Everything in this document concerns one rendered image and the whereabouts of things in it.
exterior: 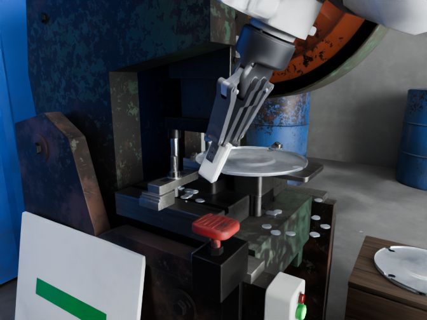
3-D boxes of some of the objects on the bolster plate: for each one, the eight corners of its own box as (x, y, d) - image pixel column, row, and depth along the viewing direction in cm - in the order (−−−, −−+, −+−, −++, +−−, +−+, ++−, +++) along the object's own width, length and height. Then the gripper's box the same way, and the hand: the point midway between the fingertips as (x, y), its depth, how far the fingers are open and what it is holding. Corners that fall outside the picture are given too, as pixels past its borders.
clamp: (202, 190, 86) (201, 151, 84) (158, 211, 73) (156, 166, 70) (183, 185, 89) (183, 148, 87) (139, 205, 76) (136, 162, 73)
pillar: (181, 173, 91) (180, 122, 87) (176, 174, 89) (174, 123, 86) (175, 171, 92) (173, 122, 89) (169, 173, 90) (168, 122, 87)
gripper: (274, 38, 36) (199, 202, 47) (312, 47, 47) (244, 180, 57) (223, 13, 39) (164, 173, 50) (269, 27, 49) (212, 157, 60)
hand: (215, 159), depth 52 cm, fingers closed
